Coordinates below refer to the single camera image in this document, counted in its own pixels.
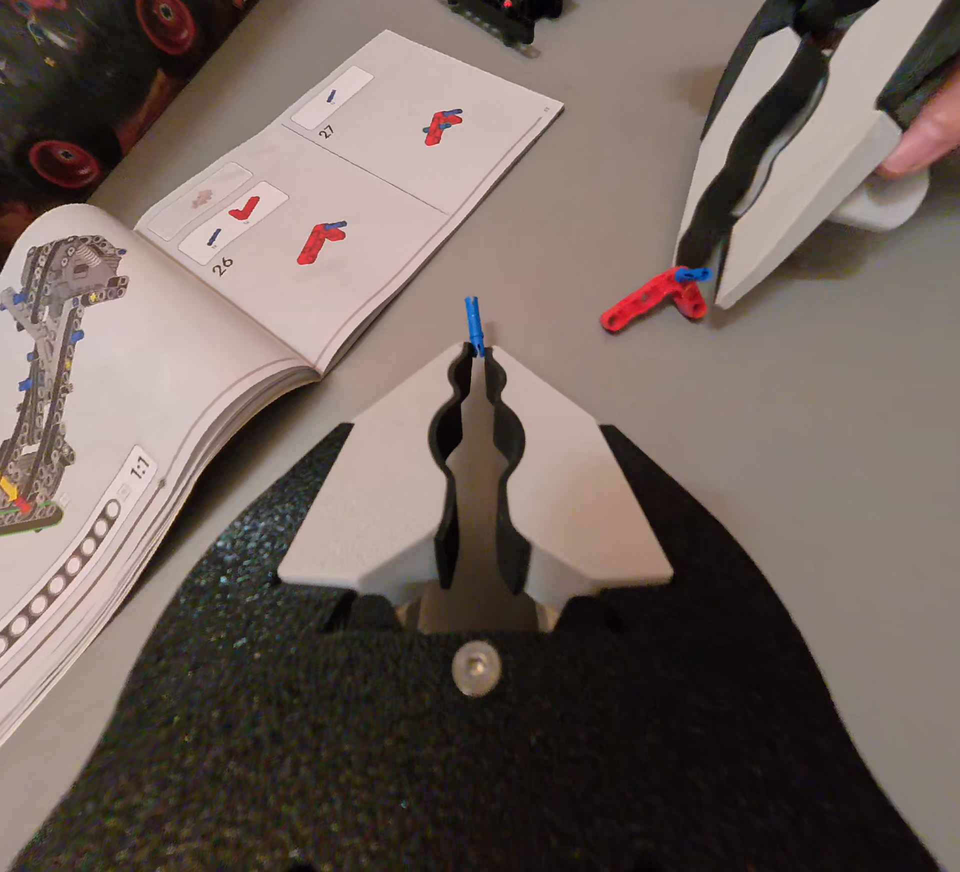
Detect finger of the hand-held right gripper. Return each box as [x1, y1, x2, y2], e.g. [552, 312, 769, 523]
[673, 24, 828, 282]
[712, 0, 960, 312]

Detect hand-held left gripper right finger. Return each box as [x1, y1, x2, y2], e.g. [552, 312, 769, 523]
[483, 345, 676, 614]

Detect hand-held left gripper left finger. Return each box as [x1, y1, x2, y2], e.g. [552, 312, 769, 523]
[276, 341, 481, 611]

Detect red angled toy beam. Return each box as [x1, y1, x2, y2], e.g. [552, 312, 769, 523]
[598, 264, 711, 335]

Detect grey desk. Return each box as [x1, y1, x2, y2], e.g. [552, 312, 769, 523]
[0, 0, 960, 872]

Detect person's right hand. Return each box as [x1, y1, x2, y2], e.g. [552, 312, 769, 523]
[876, 71, 960, 181]

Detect open instruction booklet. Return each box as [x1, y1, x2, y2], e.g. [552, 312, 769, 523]
[0, 28, 566, 747]

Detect black toy set box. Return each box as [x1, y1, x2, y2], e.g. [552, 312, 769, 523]
[0, 0, 279, 245]

